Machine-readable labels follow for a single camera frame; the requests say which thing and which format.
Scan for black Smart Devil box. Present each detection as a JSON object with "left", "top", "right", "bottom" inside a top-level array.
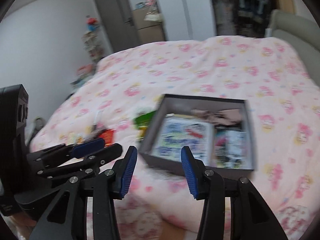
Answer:
[{"left": 210, "top": 129, "right": 252, "bottom": 170}]

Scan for Shin-chan bead kit bag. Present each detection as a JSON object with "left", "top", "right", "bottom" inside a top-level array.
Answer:
[{"left": 151, "top": 114, "right": 214, "bottom": 164}]

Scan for pink beige fabric garment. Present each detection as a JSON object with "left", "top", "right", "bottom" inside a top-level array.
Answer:
[{"left": 191, "top": 109, "right": 242, "bottom": 127}]

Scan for red packet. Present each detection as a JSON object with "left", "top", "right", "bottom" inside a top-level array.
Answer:
[{"left": 99, "top": 129, "right": 114, "bottom": 147}]

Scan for green yellow snack bag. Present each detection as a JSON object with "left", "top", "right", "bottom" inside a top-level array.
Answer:
[{"left": 133, "top": 111, "right": 156, "bottom": 141}]

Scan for pink cartoon bed blanket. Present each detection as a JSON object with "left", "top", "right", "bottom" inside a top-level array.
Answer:
[{"left": 31, "top": 36, "right": 319, "bottom": 239}]

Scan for black storage box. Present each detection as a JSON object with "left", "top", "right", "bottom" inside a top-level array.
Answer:
[{"left": 138, "top": 94, "right": 256, "bottom": 179}]

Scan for white shelf rack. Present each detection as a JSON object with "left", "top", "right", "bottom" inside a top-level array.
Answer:
[{"left": 82, "top": 31, "right": 104, "bottom": 63}]

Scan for red blue toy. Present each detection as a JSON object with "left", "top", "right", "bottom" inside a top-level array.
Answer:
[{"left": 86, "top": 16, "right": 99, "bottom": 31}]

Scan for cardboard boxes stack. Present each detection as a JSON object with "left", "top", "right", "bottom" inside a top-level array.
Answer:
[{"left": 132, "top": 6, "right": 165, "bottom": 44}]

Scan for grey door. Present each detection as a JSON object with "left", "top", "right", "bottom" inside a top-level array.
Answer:
[{"left": 94, "top": 0, "right": 140, "bottom": 53}]

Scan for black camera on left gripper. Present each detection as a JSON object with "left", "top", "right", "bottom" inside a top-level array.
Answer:
[{"left": 1, "top": 84, "right": 28, "bottom": 216}]

